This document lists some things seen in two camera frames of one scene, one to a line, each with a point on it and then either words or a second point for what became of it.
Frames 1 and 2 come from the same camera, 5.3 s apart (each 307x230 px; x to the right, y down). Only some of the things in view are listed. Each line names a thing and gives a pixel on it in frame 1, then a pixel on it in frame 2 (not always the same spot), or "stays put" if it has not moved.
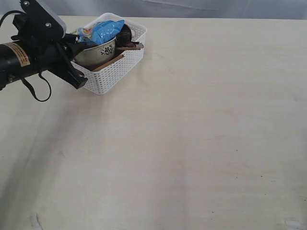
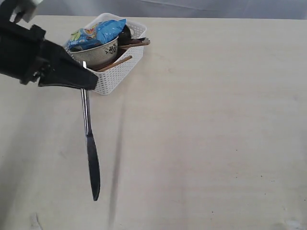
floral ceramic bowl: x=91 y=58 stays put
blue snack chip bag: x=100 y=31 stays put
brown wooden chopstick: x=128 y=48 -> x=135 y=42
